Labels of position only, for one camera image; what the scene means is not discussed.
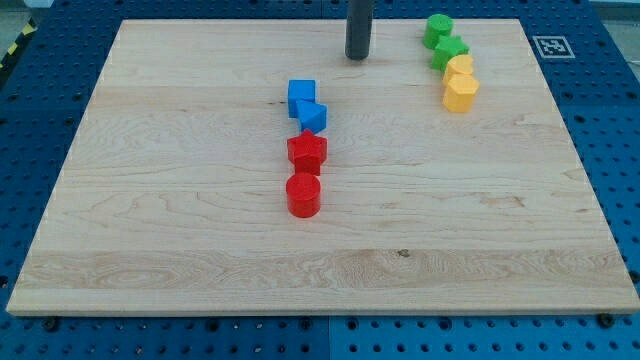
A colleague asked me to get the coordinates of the black cylindrical robot arm tip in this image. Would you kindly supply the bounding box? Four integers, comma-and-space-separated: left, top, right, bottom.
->
345, 0, 374, 61

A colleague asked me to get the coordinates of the red star block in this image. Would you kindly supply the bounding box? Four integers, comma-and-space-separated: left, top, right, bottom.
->
287, 129, 328, 176

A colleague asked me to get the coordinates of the green star block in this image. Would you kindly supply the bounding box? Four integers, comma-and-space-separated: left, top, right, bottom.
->
430, 35, 470, 72

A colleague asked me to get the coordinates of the red cylinder block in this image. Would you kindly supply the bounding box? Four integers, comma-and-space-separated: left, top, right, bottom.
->
285, 172, 321, 218

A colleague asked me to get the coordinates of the blue triangular prism block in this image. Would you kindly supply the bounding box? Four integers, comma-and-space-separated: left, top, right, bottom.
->
296, 100, 327, 134

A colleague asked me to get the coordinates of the blue cube block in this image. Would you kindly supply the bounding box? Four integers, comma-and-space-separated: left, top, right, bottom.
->
287, 79, 316, 118

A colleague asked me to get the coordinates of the light wooden board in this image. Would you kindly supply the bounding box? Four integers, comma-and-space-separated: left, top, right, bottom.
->
7, 19, 639, 317

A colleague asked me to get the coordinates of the yellow hexagon block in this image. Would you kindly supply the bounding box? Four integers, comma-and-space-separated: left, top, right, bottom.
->
442, 74, 480, 113

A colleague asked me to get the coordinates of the yellow heart block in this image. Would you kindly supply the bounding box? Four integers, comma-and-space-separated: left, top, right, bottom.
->
442, 54, 474, 85

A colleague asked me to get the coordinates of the green cylinder block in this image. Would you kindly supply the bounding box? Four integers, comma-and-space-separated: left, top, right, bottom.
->
423, 13, 454, 49

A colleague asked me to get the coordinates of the white fiducial marker tag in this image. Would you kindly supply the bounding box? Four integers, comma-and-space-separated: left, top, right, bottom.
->
533, 35, 575, 59

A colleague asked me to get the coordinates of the black bolt front left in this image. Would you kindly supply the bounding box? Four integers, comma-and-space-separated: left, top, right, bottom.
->
41, 317, 60, 333

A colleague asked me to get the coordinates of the black bolt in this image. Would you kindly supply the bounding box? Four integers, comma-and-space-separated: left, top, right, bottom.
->
41, 317, 60, 333
596, 313, 615, 329

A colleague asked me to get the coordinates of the black bolt front right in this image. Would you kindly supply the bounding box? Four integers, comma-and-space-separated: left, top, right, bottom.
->
596, 313, 615, 329

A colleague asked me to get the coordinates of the yellow black hazard tape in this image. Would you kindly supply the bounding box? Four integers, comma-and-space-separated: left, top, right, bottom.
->
1, 18, 37, 70

